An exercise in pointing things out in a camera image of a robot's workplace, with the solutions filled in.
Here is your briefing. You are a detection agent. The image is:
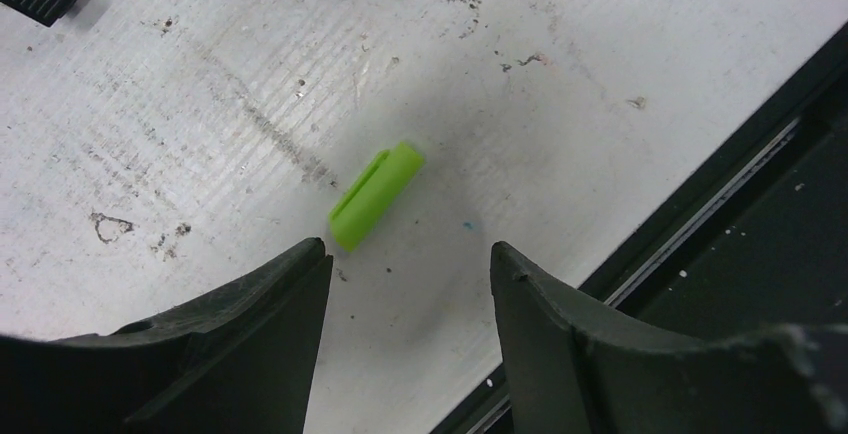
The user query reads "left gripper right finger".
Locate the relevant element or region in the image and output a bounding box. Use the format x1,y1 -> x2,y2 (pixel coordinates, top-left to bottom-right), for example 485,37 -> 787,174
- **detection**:
490,242 -> 847,433

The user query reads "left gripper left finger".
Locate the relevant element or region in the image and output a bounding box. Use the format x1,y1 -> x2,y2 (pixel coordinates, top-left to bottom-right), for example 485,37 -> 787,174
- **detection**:
1,238 -> 333,433

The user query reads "green marker cap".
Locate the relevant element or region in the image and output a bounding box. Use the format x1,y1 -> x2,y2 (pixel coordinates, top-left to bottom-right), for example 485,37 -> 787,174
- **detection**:
328,142 -> 425,252

